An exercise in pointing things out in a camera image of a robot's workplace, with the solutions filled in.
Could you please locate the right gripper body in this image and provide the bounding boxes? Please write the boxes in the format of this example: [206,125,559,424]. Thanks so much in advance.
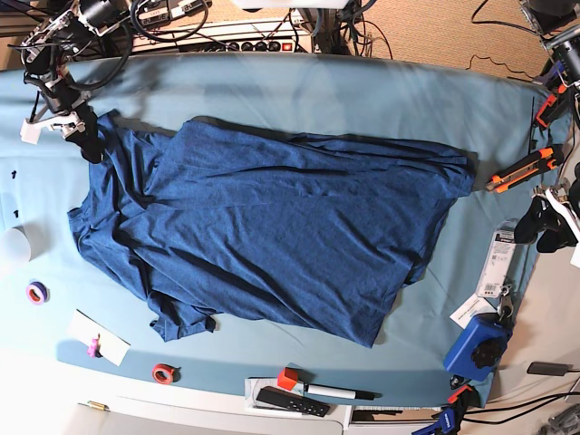
[26,79,90,139]

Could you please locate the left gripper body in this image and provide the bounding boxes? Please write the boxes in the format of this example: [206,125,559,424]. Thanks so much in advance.
[533,180,580,236]

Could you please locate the dark blue t-shirt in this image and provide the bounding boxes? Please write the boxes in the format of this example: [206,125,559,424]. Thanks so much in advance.
[68,115,475,348]

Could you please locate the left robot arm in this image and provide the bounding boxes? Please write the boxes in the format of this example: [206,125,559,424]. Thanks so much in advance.
[516,1,579,254]

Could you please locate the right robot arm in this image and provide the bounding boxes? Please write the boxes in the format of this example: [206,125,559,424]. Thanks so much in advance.
[15,1,133,164]

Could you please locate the orange black utility knife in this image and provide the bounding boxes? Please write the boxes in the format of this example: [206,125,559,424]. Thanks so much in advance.
[485,145,564,194]

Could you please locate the clear blister package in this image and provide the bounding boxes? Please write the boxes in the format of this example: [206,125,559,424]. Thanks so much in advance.
[475,219,517,298]

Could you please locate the light blue table cloth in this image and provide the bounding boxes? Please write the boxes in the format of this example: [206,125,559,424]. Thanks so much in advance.
[1,53,556,407]

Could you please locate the orange black clamp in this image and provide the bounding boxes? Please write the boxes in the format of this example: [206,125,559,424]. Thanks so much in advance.
[535,84,570,131]

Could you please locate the white paper label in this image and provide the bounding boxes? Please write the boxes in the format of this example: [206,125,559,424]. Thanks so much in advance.
[449,294,497,329]

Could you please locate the white plastic cup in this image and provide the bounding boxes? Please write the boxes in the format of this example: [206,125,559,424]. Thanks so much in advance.
[1,227,32,277]

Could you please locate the black small device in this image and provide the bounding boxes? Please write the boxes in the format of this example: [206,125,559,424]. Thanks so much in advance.
[527,362,569,377]

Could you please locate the blue clamp top right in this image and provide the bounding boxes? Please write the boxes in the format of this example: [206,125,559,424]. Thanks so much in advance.
[532,59,565,88]

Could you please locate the blue clamp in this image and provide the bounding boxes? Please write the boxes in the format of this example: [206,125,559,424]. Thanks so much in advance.
[532,59,565,88]
[411,408,463,435]

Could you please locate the blue box with knob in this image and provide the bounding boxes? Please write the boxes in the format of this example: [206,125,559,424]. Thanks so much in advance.
[443,314,514,382]

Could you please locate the purple tape roll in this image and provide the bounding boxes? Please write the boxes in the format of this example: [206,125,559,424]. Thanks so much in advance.
[25,281,49,305]

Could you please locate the orange clamp bottom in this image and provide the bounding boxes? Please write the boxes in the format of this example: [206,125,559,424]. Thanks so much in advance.
[448,384,480,407]

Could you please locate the white card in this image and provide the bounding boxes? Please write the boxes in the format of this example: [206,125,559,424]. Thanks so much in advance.
[68,310,131,366]

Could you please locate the blue clamp bottom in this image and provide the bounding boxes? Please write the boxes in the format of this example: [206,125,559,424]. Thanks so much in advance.
[411,408,463,435]

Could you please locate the pink small toy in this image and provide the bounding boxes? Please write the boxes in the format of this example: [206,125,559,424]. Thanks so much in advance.
[87,334,102,358]

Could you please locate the white power strip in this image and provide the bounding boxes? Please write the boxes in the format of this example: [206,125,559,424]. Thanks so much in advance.
[132,15,314,54]

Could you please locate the red tape roll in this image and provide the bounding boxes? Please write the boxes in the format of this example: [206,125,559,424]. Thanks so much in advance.
[151,363,177,385]

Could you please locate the white black marker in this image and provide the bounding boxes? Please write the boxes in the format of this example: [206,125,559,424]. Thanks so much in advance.
[304,384,380,401]

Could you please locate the red small block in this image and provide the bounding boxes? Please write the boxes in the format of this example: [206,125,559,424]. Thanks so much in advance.
[276,367,299,391]

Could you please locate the black remote control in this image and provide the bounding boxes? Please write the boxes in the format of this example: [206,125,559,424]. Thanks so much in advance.
[256,386,331,417]

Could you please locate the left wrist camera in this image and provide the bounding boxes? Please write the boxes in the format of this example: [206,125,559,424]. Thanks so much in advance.
[570,245,580,268]

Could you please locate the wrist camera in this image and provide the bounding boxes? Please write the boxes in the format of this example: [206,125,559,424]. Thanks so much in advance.
[20,118,44,145]
[570,245,580,268]

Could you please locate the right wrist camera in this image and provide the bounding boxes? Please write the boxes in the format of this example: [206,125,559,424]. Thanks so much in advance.
[20,118,44,145]

